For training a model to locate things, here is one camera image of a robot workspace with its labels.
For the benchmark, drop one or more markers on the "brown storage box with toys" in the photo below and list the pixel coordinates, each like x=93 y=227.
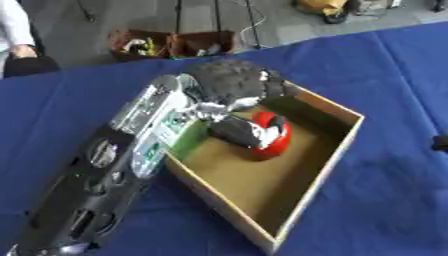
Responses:
x=139 y=45

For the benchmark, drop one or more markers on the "person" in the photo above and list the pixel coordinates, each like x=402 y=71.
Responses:
x=11 y=23

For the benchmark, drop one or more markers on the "person's hand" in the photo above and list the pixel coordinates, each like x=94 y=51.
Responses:
x=23 y=52

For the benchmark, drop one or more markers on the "black chair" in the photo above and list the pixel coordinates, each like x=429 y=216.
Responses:
x=29 y=66

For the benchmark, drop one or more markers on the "yellow bag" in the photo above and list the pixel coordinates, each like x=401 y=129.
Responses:
x=322 y=6

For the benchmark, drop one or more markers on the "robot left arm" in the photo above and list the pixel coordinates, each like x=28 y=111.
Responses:
x=87 y=186

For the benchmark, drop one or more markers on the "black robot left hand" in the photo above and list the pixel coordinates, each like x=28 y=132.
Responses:
x=230 y=80

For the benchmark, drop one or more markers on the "black tripod leg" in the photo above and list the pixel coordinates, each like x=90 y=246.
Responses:
x=217 y=15
x=178 y=16
x=86 y=11
x=252 y=23

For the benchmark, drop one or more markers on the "red round toy fruit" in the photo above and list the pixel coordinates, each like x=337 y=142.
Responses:
x=277 y=146

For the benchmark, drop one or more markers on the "tan cardboard box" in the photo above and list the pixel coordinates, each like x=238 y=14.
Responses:
x=262 y=186

